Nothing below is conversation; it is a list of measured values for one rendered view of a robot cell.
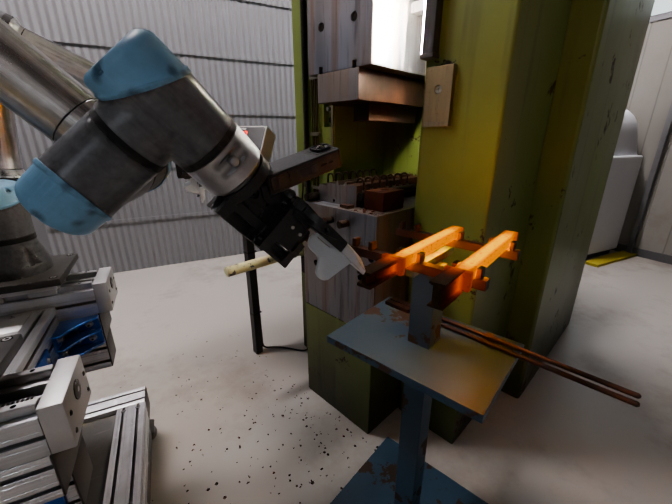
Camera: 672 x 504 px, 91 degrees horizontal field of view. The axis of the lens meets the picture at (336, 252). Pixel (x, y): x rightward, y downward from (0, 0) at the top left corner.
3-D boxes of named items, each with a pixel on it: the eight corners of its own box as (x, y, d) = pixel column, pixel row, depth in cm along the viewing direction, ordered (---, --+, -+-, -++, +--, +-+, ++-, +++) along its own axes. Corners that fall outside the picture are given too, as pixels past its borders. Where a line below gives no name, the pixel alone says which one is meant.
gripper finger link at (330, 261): (343, 299, 46) (292, 257, 45) (369, 266, 47) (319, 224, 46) (349, 301, 43) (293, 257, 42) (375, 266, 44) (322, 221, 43)
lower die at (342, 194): (356, 207, 119) (356, 183, 116) (319, 200, 132) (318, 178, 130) (419, 194, 147) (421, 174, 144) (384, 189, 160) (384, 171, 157)
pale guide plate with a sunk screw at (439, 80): (447, 126, 100) (454, 63, 95) (421, 127, 107) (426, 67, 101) (450, 126, 102) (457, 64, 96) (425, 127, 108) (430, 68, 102)
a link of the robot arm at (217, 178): (220, 120, 39) (250, 124, 33) (247, 149, 42) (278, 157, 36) (177, 167, 38) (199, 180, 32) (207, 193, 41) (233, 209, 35)
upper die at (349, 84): (358, 99, 107) (359, 66, 104) (317, 103, 121) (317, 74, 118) (427, 107, 135) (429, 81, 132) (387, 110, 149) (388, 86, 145)
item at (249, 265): (229, 279, 137) (228, 268, 136) (223, 276, 141) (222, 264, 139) (310, 254, 166) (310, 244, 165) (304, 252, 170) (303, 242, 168)
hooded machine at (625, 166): (516, 242, 382) (541, 108, 335) (549, 236, 406) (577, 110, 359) (580, 262, 322) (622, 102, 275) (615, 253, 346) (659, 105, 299)
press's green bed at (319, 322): (367, 435, 135) (372, 337, 120) (308, 387, 161) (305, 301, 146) (437, 371, 172) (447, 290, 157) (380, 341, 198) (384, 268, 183)
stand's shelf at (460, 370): (481, 424, 62) (483, 415, 62) (326, 342, 87) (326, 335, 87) (523, 351, 84) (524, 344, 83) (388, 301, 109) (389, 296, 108)
